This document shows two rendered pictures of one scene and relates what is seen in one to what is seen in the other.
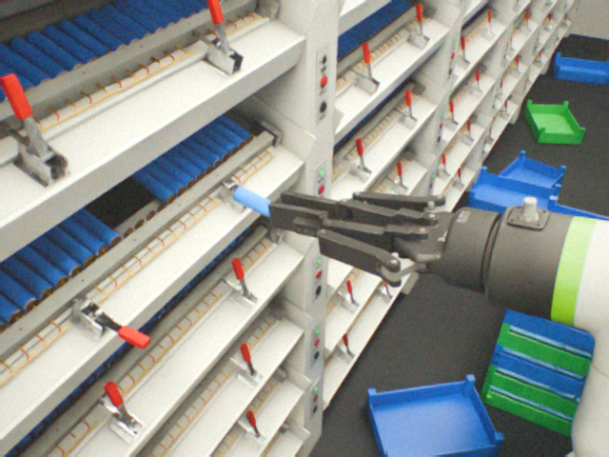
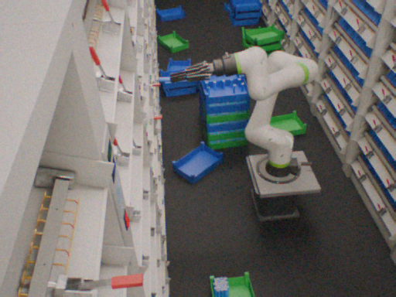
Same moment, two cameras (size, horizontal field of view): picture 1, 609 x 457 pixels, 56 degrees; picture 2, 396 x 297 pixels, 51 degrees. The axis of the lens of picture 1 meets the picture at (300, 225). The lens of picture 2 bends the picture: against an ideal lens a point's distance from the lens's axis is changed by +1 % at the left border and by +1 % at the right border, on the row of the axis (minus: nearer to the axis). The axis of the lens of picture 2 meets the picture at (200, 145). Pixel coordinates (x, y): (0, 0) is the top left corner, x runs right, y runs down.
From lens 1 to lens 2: 1.32 m
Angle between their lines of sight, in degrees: 27
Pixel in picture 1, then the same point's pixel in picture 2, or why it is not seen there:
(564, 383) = (232, 126)
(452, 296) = (178, 123)
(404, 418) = (188, 166)
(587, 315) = (244, 69)
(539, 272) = (233, 64)
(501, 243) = (225, 62)
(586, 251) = (239, 57)
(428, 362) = (184, 147)
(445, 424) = (202, 161)
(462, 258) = (219, 69)
